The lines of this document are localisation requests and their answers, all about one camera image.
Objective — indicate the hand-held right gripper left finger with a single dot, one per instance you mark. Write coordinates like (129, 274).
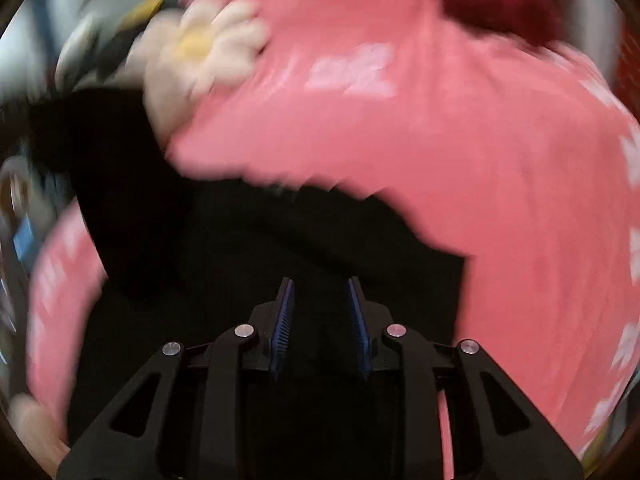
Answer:
(281, 330)

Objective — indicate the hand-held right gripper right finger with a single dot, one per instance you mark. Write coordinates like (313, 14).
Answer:
(361, 330)

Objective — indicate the black garment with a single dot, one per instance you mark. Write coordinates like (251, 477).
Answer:
(250, 235)

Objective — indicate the pink flower print blanket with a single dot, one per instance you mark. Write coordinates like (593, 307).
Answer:
(450, 160)

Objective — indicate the cream soft cloth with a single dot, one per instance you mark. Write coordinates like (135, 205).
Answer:
(35, 425)

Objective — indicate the white daisy plush flower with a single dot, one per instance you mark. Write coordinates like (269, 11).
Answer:
(200, 45)

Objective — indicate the dark red cloth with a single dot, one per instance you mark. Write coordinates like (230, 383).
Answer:
(492, 12)

